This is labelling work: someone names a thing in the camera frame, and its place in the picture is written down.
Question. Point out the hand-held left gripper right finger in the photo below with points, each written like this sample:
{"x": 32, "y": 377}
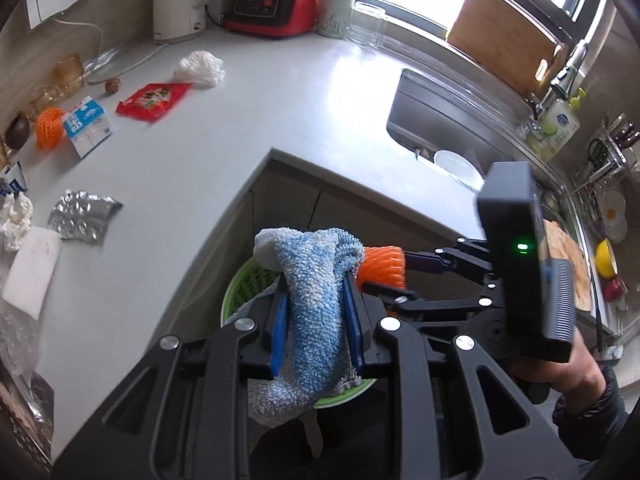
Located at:
{"x": 353, "y": 322}

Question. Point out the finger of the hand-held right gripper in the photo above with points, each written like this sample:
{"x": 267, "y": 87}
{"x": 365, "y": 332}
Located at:
{"x": 400, "y": 300}
{"x": 425, "y": 261}

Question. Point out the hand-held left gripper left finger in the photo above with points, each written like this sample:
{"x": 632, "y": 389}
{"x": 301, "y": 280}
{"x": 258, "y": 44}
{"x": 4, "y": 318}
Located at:
{"x": 277, "y": 332}

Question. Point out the orange foam fruit net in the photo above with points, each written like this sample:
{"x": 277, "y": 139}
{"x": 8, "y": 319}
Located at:
{"x": 382, "y": 265}
{"x": 50, "y": 127}

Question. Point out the blue terry towel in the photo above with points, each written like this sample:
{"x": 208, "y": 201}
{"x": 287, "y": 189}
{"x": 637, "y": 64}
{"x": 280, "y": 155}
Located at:
{"x": 310, "y": 310}

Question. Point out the green slatted bin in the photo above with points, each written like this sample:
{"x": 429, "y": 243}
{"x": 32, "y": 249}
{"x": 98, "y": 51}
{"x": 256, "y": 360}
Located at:
{"x": 250, "y": 280}

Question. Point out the silver blister pack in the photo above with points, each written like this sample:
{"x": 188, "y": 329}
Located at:
{"x": 82, "y": 217}

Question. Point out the red snack packet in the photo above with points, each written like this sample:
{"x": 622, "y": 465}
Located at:
{"x": 152, "y": 102}

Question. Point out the person's right forearm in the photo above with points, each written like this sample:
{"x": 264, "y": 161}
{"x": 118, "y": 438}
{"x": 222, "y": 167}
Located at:
{"x": 595, "y": 415}

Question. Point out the person's right hand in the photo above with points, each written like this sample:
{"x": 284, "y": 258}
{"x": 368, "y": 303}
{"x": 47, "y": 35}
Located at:
{"x": 575, "y": 370}

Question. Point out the round wooden board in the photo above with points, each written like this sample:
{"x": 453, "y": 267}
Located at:
{"x": 565, "y": 260}

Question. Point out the yellow bowl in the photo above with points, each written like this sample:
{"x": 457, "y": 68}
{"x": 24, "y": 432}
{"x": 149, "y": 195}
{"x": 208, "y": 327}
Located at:
{"x": 605, "y": 260}

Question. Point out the white plate in sink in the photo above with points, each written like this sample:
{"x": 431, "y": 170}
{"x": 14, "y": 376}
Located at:
{"x": 457, "y": 167}

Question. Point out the red fruit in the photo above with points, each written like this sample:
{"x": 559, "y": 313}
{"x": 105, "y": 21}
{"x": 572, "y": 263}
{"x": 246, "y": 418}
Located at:
{"x": 615, "y": 290}

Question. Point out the white plate with egg print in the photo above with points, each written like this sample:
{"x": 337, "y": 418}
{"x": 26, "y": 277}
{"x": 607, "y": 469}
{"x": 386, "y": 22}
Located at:
{"x": 615, "y": 215}

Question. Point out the green dish soap bottle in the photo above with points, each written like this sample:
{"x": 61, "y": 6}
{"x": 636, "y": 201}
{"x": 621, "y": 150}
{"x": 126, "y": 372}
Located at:
{"x": 557, "y": 125}

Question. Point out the steel kitchen sink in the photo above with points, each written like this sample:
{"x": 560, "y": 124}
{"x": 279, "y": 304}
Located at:
{"x": 440, "y": 110}

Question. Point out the chrome faucet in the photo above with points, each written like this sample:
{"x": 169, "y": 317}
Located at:
{"x": 565, "y": 77}

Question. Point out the wooden cutting board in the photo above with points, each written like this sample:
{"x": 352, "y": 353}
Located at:
{"x": 500, "y": 35}

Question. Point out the clear glass jar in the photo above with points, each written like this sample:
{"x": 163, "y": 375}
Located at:
{"x": 367, "y": 27}

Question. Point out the white foam sponge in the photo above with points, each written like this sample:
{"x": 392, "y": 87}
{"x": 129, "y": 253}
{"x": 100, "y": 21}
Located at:
{"x": 32, "y": 272}

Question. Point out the clear plastic bag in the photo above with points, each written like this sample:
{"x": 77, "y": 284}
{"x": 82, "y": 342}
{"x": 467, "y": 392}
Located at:
{"x": 17, "y": 340}

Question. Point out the pale green mug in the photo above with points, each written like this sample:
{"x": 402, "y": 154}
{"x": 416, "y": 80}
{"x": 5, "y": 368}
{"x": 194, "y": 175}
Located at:
{"x": 334, "y": 15}

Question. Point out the perforated metal grater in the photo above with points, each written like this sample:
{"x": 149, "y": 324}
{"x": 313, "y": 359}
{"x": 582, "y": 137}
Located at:
{"x": 22, "y": 425}

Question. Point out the white plastic bag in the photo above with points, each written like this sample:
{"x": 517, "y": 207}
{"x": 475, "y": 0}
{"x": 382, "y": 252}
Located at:
{"x": 200, "y": 70}

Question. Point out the blue and white carton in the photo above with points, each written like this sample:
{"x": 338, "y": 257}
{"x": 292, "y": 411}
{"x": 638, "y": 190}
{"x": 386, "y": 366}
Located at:
{"x": 87, "y": 127}

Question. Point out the crumpled white tissue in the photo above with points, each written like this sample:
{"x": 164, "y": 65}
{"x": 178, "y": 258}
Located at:
{"x": 15, "y": 222}

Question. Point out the brown walnut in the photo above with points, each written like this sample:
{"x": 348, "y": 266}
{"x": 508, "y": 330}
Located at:
{"x": 112, "y": 86}

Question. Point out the blue and white packet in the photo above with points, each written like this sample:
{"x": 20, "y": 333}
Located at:
{"x": 12, "y": 180}

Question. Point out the amber glass cup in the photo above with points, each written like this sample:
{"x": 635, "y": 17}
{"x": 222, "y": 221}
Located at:
{"x": 42, "y": 100}
{"x": 69, "y": 72}

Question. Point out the white electric kettle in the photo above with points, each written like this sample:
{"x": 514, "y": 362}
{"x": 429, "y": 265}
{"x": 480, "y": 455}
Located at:
{"x": 177, "y": 0}

